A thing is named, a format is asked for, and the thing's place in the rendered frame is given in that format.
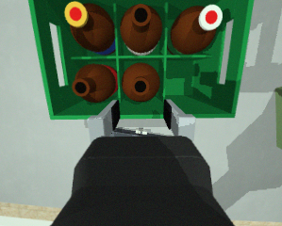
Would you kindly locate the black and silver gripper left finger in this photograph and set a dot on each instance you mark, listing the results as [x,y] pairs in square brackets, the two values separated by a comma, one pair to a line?
[106,121]

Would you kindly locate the grey rectangular tray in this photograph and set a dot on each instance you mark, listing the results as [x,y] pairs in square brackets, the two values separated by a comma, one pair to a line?
[128,133]

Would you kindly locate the green bottle crate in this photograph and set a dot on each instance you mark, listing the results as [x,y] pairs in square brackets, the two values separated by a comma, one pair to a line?
[191,83]

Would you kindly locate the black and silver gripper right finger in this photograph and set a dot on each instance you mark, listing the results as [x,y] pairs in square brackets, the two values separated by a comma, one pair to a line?
[180,123]

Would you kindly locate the grey flat bar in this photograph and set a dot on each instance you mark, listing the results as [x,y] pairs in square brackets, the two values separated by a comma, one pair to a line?
[141,131]

